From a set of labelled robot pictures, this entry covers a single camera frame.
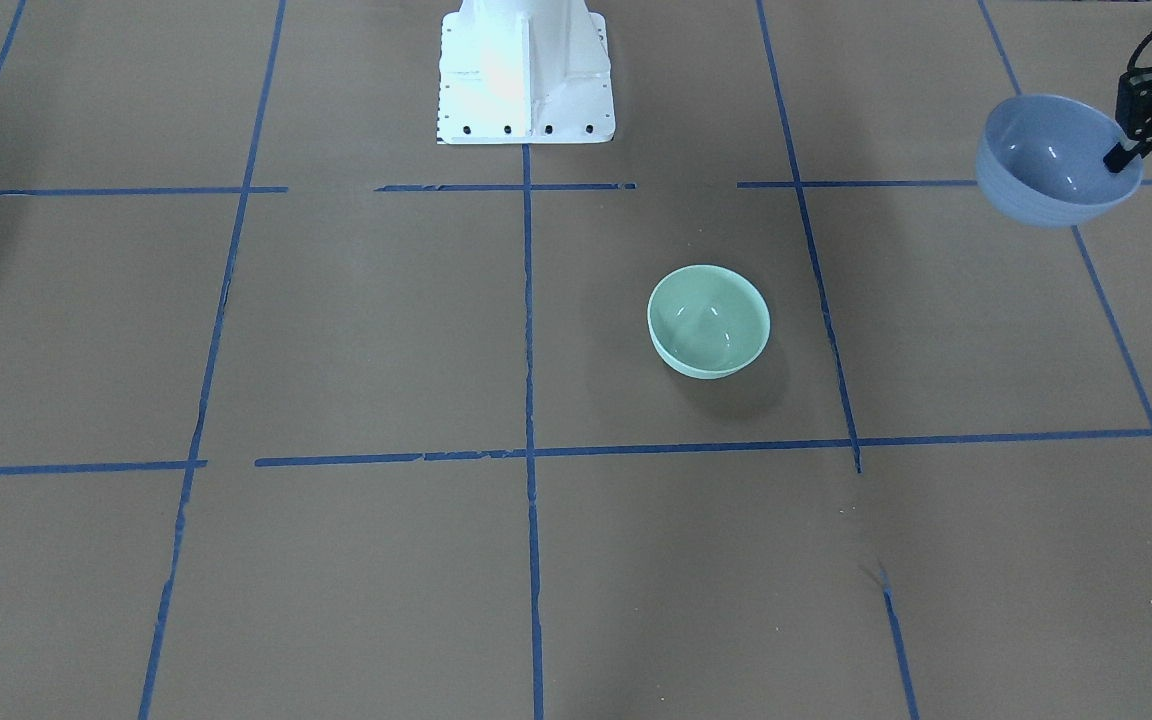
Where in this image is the blue bowl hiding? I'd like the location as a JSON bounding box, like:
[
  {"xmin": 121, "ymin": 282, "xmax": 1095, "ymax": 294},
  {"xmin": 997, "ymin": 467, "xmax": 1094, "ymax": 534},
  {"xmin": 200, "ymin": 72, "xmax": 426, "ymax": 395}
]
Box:
[{"xmin": 973, "ymin": 94, "xmax": 1144, "ymax": 228}]

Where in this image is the green bowl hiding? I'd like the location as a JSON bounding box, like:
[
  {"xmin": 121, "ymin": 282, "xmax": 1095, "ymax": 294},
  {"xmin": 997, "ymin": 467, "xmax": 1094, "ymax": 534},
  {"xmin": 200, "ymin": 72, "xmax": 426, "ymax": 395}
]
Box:
[{"xmin": 646, "ymin": 264, "xmax": 771, "ymax": 381}]

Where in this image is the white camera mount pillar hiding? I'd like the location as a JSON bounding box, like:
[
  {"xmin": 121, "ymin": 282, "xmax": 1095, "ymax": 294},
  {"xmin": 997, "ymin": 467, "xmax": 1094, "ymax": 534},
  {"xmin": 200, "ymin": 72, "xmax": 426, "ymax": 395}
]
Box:
[{"xmin": 435, "ymin": 1, "xmax": 617, "ymax": 145}]

